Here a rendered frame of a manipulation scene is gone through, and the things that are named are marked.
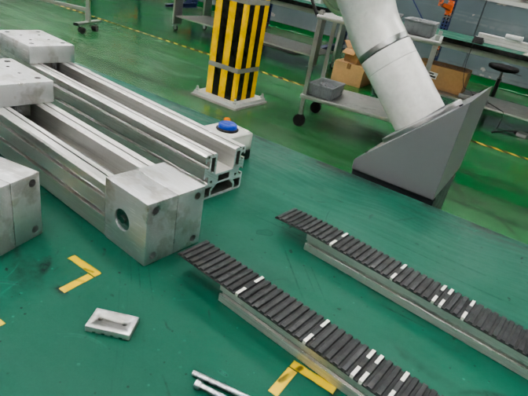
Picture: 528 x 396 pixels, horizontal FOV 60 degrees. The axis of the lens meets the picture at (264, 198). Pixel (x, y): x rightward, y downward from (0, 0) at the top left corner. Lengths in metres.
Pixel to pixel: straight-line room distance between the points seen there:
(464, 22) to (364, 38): 7.20
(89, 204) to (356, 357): 0.42
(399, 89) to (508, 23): 7.12
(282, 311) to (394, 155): 0.57
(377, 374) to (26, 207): 0.47
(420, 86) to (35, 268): 0.82
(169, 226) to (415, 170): 0.58
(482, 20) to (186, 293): 7.81
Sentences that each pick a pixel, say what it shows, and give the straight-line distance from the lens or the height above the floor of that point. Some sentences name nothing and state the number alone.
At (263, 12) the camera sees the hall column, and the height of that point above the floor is 0.77.
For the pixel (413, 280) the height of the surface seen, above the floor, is 0.81.
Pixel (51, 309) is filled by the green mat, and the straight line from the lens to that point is 0.59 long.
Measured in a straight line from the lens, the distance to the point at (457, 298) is 0.68.
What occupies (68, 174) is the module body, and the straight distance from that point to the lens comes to 0.74.
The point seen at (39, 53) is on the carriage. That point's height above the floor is 0.89.
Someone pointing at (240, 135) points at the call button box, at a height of 0.84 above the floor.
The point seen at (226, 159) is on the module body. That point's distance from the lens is 0.84.
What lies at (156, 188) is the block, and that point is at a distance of 0.63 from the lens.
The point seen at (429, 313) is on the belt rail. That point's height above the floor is 0.79.
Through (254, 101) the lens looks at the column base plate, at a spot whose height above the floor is 0.03.
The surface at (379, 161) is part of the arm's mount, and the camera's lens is 1.05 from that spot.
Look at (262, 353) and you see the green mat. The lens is 0.55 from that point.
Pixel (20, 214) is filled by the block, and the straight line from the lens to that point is 0.67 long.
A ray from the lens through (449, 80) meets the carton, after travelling 5.49.
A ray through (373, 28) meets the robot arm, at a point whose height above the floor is 1.07.
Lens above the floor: 1.17
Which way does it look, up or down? 27 degrees down
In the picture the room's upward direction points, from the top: 11 degrees clockwise
